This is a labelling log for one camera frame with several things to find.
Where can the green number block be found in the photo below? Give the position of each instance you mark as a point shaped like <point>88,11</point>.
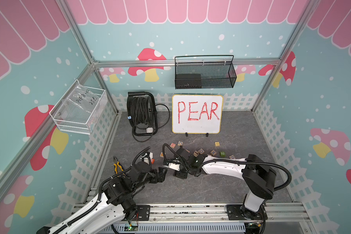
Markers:
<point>222,154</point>

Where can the white board with PEAR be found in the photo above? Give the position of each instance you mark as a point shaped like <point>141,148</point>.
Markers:
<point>197,114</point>

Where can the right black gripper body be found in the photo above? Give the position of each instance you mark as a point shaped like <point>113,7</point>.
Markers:
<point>182,173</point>

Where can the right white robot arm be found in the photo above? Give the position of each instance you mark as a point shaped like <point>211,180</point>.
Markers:
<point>262,178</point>

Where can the black mesh wall basket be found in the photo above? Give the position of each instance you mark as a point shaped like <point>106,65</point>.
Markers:
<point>217,71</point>

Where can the yellow handled pliers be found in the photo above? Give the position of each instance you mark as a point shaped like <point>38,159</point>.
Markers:
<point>117,167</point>

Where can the black cable reel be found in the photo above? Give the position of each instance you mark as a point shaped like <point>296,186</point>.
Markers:
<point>143,115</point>

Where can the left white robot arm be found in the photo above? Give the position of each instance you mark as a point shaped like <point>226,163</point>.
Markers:
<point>114,199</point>

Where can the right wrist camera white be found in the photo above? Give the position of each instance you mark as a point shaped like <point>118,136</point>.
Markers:
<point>174,166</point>

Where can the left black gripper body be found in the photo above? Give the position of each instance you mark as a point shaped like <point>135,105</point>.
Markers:
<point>154,180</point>

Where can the black box in basket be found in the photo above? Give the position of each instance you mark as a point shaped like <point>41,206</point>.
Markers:
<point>188,81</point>

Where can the clear plastic wall bin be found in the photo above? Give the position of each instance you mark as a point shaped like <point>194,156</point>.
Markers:
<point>79,109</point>

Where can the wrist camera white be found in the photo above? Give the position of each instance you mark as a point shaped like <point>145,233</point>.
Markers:
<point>174,166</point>
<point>147,158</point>

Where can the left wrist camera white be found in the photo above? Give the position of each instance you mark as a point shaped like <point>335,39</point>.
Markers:
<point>147,158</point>

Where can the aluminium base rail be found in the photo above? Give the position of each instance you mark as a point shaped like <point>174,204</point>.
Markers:
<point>215,218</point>

